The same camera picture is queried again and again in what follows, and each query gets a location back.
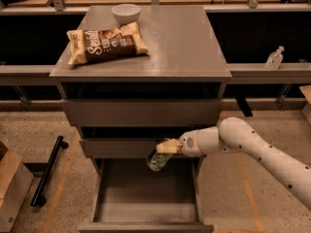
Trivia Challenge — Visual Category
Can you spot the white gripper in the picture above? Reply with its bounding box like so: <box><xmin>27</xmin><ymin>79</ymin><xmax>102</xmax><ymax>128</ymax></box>
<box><xmin>155</xmin><ymin>130</ymin><xmax>202</xmax><ymax>157</ymax></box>

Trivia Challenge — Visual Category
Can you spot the green soda can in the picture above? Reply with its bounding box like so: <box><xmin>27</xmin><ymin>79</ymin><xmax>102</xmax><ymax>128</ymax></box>
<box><xmin>147</xmin><ymin>150</ymin><xmax>172</xmax><ymax>172</ymax></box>

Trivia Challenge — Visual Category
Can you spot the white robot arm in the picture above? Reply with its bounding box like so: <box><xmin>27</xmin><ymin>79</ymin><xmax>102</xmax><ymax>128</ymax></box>
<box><xmin>155</xmin><ymin>117</ymin><xmax>311</xmax><ymax>210</ymax></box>

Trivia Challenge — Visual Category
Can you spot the grey drawer cabinet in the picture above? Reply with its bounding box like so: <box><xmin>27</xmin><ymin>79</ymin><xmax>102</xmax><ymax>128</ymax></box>
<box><xmin>49</xmin><ymin>5</ymin><xmax>233</xmax><ymax>233</ymax></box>

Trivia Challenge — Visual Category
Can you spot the grey open bottom drawer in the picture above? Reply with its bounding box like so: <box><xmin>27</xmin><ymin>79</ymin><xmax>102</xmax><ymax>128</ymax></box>
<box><xmin>78</xmin><ymin>158</ymin><xmax>214</xmax><ymax>233</ymax></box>

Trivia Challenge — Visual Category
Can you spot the grey middle drawer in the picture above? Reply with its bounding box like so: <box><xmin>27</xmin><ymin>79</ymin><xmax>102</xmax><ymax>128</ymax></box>
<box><xmin>79</xmin><ymin>137</ymin><xmax>212</xmax><ymax>159</ymax></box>

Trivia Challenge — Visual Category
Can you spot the grey top drawer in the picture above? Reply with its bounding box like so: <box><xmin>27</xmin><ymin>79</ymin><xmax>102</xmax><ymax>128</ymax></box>
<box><xmin>62</xmin><ymin>99</ymin><xmax>221</xmax><ymax>127</ymax></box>

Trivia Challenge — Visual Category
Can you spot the brown chip bag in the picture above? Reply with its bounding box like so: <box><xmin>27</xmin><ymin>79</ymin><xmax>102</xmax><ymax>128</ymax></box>
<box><xmin>67</xmin><ymin>22</ymin><xmax>148</xmax><ymax>65</ymax></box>

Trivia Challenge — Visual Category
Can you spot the clear sanitizer bottle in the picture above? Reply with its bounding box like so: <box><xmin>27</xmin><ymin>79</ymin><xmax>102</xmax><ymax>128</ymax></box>
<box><xmin>265</xmin><ymin>46</ymin><xmax>285</xmax><ymax>70</ymax></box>

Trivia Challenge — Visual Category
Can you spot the white bowl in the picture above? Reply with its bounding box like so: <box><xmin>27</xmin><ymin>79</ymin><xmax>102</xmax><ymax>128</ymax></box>
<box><xmin>111</xmin><ymin>4</ymin><xmax>141</xmax><ymax>24</ymax></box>

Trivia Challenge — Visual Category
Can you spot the black metal bar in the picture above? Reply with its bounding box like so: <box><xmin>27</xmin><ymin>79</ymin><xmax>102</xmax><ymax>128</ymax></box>
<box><xmin>30</xmin><ymin>136</ymin><xmax>69</xmax><ymax>207</ymax></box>

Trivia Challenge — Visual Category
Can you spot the wooden box at right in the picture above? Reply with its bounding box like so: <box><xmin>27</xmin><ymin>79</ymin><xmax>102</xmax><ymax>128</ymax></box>
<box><xmin>299</xmin><ymin>84</ymin><xmax>311</xmax><ymax>124</ymax></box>

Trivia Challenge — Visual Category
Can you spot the cardboard box with paper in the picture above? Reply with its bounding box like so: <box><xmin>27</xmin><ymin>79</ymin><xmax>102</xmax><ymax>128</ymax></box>
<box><xmin>0</xmin><ymin>142</ymin><xmax>34</xmax><ymax>233</ymax></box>

